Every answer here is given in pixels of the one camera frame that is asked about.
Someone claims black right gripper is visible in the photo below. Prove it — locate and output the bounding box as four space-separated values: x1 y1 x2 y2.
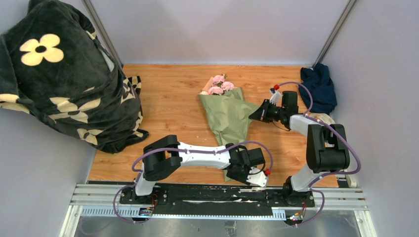
249 99 286 123

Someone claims green and peach wrapping paper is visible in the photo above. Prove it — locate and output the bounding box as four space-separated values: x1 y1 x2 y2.
198 87 261 183

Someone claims pink fake flower bunch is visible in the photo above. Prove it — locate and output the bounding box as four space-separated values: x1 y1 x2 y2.
199 74 236 96

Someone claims cream tote bag strap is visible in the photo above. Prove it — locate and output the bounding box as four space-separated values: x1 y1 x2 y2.
309 113 357 189

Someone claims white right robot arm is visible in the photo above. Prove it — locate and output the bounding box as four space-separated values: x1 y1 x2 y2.
249 91 350 206

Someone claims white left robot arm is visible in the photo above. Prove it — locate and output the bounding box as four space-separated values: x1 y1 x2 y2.
132 135 268 204

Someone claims navy blue cloth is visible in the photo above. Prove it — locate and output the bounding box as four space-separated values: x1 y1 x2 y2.
298 63 337 115

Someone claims dark floral fleece blanket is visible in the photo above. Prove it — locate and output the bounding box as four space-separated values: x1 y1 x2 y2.
0 0 149 154

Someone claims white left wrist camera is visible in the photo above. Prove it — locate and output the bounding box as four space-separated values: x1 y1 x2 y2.
247 167 269 187

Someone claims black and aluminium base rail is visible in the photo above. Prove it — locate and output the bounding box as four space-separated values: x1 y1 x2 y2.
60 182 377 237

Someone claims right aluminium frame post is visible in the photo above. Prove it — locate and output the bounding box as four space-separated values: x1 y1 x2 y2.
312 0 358 67

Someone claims aluminium frame post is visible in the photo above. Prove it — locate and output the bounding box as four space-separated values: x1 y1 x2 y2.
312 0 358 67
81 0 123 68

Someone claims left aluminium frame post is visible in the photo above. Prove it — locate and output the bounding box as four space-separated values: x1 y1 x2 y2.
81 0 123 68

